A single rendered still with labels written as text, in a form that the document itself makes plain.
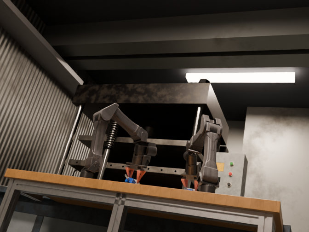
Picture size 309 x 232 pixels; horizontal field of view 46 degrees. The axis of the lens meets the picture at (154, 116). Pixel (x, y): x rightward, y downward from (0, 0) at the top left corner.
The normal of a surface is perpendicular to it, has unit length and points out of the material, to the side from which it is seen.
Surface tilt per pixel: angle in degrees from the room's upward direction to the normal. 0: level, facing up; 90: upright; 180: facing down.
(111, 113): 90
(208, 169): 75
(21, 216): 90
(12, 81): 90
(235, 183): 90
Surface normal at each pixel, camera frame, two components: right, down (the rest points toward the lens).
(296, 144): -0.33, -0.46
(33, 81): 0.92, 0.04
